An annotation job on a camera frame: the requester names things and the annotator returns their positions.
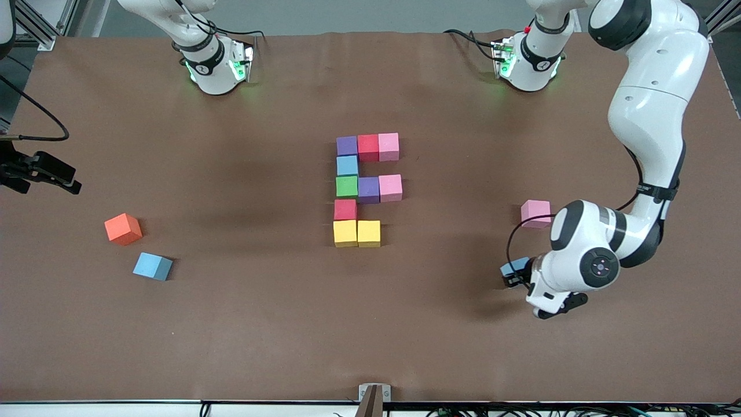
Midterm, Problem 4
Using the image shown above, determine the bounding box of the yellow foam cube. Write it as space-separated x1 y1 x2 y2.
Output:
357 220 382 248
333 220 360 248

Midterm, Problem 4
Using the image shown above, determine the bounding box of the pink foam cube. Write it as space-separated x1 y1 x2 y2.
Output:
379 133 401 162
520 199 552 229
379 174 403 203

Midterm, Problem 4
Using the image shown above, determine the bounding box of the orange foam cube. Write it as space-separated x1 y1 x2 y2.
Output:
104 213 144 247

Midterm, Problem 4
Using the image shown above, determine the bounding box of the brown table mat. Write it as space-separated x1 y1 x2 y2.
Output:
0 30 741 404

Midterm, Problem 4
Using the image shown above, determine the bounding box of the brown pointed bar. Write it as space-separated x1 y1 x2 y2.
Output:
354 386 385 417

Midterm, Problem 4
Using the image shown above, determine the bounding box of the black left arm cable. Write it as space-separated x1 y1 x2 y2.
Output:
505 145 646 286

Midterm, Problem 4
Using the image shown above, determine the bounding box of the silver aluminium frame post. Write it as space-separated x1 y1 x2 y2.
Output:
707 0 741 35
10 0 79 52

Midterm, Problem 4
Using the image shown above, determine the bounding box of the grey metal bracket plate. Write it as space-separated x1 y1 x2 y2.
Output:
358 383 392 404

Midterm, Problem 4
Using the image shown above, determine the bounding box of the black base cable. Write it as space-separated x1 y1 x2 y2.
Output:
443 28 500 62

